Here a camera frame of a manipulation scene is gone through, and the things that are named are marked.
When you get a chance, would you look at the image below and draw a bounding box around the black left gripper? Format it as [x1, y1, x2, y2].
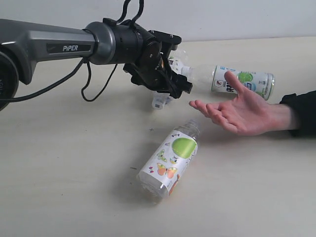
[123, 41, 193, 99]

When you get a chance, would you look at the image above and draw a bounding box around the blue label bottle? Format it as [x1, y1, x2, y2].
[151, 49, 190, 110]

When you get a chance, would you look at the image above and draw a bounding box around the butterfly label clear bottle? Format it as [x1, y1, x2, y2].
[137, 119, 200, 204]

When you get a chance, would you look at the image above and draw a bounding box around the black sleeved forearm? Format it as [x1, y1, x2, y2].
[280, 90, 316, 138]

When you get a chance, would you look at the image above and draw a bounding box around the lime label water bottle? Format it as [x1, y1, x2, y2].
[180, 65, 275, 101]

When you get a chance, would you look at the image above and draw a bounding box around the person's open bare hand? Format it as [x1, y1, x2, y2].
[189, 71, 298, 136]

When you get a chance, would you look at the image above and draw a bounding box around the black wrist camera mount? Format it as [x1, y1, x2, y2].
[149, 30, 182, 58]

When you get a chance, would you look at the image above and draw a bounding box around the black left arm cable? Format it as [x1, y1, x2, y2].
[0, 0, 145, 103]

